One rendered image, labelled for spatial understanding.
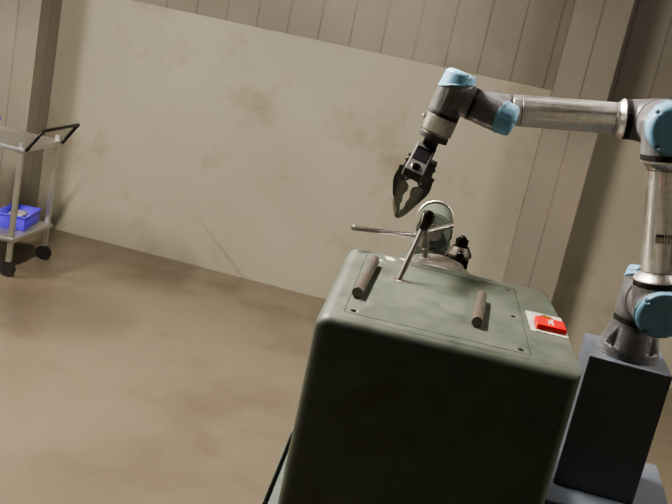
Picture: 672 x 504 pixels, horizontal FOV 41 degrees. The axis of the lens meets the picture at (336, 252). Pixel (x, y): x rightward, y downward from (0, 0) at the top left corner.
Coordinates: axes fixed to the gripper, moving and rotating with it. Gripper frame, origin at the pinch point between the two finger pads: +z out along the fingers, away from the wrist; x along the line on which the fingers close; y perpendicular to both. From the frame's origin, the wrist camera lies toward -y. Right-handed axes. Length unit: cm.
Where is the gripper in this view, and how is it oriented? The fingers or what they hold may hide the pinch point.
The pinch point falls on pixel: (398, 213)
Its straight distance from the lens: 214.3
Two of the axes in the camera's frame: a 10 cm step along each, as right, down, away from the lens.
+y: 1.5, -2.1, 9.7
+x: -9.1, -4.1, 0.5
